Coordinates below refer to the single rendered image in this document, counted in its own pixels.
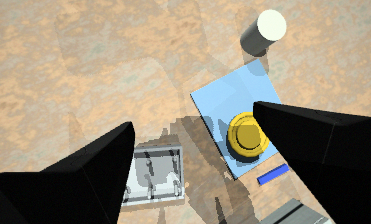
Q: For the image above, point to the light blue square mat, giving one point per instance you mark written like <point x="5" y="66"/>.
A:
<point x="220" y="101"/>

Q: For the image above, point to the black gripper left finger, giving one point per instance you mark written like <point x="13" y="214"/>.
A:
<point x="86" y="187"/>

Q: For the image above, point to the dark grey cylinder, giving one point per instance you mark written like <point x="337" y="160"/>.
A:
<point x="269" y="27"/>

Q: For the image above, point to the yellow round plate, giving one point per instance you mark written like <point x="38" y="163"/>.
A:
<point x="246" y="137"/>

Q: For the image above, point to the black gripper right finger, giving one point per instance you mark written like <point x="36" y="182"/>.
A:
<point x="329" y="151"/>

